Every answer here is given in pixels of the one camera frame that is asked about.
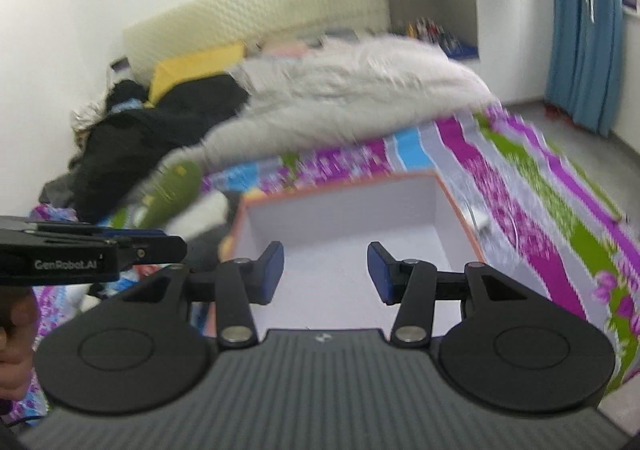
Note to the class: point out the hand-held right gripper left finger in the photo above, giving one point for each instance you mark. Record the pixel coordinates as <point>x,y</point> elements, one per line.
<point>272,270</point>

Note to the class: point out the colourful striped bedsheet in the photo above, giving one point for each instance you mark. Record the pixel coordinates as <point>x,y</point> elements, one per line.
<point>525,190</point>

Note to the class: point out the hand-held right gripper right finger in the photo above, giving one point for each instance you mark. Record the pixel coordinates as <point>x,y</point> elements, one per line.
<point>378,275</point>

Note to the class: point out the cream quilted headboard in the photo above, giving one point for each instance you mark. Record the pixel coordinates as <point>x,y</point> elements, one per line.
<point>260,5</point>

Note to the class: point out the green plush spoon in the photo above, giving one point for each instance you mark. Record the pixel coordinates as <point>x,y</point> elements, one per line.
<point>172,190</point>

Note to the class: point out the blue curtain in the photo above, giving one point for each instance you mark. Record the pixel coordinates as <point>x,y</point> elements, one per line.
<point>580,55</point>

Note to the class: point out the orange cardboard box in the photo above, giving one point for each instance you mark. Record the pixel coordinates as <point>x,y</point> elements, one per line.
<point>340,225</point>

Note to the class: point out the person's left hand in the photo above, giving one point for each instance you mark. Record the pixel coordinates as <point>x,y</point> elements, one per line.
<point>20,360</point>

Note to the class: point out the dark wall outlet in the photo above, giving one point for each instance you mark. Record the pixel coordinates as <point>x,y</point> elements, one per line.
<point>121,65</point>

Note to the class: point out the grey garment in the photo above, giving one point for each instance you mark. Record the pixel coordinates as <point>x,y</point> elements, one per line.
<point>57,190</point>

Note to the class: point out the blue patterned packet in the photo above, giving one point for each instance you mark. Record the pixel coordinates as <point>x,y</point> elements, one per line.
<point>125,105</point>

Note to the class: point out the black jacket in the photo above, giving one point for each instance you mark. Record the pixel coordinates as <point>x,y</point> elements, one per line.
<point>150,130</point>

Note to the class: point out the light grey duvet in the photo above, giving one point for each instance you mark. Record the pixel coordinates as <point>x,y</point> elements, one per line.
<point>340,95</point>

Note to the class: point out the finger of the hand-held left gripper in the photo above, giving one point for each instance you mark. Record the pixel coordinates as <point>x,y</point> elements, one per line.
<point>155,247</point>
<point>130,232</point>

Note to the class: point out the row of small colourful items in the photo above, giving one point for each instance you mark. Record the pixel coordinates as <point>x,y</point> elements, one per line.
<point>435,33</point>

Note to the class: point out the yellow pillow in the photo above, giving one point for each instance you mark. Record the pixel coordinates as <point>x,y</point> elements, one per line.
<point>195,68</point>

